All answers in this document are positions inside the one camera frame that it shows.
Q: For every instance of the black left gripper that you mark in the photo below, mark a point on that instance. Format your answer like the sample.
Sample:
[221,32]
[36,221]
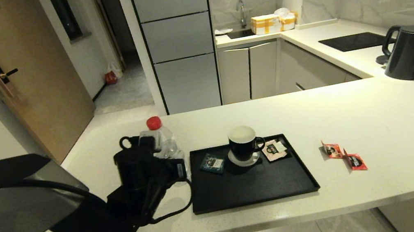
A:
[137,201]

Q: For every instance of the clear water bottle red label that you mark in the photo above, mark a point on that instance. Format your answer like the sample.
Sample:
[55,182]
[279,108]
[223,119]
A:
[165,143]

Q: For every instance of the large red Nescafe sachet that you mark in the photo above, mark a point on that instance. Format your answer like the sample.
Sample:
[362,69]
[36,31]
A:
[333,150]

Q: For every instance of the small red Nescafe sachet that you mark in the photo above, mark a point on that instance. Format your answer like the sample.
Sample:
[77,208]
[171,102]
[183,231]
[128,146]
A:
[356,161]

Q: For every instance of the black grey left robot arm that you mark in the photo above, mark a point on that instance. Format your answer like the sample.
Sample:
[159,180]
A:
[18,212]

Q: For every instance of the dark green tea sachet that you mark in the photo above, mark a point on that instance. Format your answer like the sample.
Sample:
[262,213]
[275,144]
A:
[212,163]

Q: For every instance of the pink tea sachet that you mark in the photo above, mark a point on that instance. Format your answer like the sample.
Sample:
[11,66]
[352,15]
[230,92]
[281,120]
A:
[274,150]

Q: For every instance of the black electric kettle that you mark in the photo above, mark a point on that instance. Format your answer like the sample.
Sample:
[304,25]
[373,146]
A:
[409,53]

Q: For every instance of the white round coaster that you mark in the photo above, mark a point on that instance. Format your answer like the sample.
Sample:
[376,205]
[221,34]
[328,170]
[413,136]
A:
[245,163]

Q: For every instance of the black rectangular serving tray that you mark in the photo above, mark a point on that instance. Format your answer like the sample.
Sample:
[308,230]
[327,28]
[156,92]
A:
[251,185]

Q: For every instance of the black mug white inside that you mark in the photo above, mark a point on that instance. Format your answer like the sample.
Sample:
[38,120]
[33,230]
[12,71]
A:
[243,147]

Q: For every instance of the red plastic bag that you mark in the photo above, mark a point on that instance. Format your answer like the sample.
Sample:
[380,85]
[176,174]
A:
[110,78]

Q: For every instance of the white plastic shopping bag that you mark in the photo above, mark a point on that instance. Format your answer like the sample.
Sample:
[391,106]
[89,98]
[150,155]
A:
[115,69]

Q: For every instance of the brown wooden door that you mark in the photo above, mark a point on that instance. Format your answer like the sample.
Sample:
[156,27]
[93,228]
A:
[30,77]

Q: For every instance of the grey tall refrigerator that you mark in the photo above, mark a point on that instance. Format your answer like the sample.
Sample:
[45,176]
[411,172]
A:
[178,37]

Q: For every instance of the grey lower kitchen cabinets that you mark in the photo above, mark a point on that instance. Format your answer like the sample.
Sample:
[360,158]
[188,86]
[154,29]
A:
[250,72]

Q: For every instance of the white cloth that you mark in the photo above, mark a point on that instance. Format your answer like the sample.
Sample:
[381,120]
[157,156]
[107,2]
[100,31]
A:
[222,31]

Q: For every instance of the dark kitchen sink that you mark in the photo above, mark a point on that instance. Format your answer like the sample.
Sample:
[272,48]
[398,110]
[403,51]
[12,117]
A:
[240,34]

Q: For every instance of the dark narrow window panel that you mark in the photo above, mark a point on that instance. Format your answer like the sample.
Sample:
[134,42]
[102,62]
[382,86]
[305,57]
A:
[65,14]

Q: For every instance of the chrome sink faucet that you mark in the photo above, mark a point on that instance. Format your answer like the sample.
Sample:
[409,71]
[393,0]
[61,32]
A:
[241,11]

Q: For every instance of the large white box yellow tape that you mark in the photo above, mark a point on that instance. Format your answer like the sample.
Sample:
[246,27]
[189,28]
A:
[265,24]

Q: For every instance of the small white box yellow tape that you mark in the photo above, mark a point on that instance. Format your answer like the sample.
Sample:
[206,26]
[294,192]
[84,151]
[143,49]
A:
[287,22]

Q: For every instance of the white crumpled plastic wrap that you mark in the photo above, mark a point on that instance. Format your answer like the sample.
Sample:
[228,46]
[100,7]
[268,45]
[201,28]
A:
[282,11]

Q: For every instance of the black induction cooktop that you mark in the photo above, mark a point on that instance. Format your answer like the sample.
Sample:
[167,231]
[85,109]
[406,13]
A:
[353,42]

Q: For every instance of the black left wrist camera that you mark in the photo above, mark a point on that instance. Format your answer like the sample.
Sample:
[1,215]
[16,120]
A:
[133,165]

